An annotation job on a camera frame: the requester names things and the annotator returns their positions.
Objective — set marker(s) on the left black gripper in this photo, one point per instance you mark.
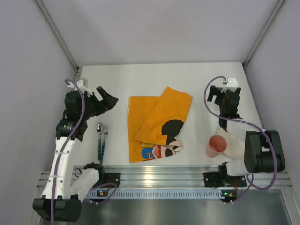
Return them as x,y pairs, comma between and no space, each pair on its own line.
95,103

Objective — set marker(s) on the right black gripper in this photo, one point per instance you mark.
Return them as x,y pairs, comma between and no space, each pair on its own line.
221,94

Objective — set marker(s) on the metal fork green handle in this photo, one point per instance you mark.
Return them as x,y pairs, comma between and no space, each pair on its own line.
104,137

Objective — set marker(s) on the metal spoon green handle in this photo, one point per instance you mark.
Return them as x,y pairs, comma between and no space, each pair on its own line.
100,129

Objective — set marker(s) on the pink plastic cup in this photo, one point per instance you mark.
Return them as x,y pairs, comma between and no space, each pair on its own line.
216,145

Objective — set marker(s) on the orange Mickey Mouse placemat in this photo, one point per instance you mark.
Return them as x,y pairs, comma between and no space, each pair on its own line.
154,123

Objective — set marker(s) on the cream white plate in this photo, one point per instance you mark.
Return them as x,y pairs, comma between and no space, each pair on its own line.
235,146

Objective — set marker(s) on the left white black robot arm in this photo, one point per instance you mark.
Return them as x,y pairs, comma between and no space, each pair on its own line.
61,200

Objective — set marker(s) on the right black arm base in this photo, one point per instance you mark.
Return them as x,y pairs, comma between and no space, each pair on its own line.
222,179

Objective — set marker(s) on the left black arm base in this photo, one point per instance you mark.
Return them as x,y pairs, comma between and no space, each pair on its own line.
109,178

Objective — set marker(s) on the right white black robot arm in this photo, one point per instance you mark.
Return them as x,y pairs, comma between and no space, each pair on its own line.
253,149

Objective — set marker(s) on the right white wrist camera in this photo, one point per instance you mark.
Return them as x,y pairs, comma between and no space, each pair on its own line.
230,84

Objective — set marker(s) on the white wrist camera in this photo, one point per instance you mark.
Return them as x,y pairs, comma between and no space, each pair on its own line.
230,84
81,84

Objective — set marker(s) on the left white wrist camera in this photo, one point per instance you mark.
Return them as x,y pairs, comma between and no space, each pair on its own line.
81,84

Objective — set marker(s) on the aluminium rail frame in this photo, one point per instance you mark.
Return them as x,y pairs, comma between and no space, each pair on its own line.
174,177

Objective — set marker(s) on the perforated grey cable duct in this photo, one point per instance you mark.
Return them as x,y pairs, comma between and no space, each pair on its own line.
102,194

